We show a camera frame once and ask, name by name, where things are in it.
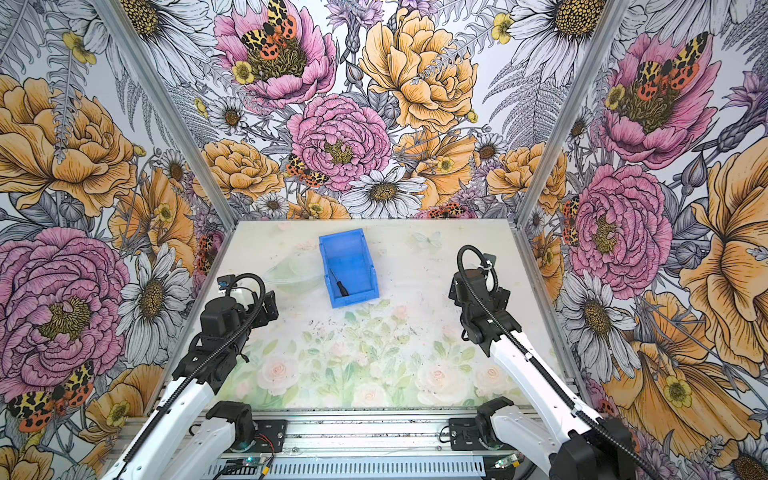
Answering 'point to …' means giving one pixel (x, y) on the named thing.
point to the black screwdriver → (343, 290)
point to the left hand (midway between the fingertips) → (257, 305)
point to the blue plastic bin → (347, 255)
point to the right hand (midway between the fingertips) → (478, 293)
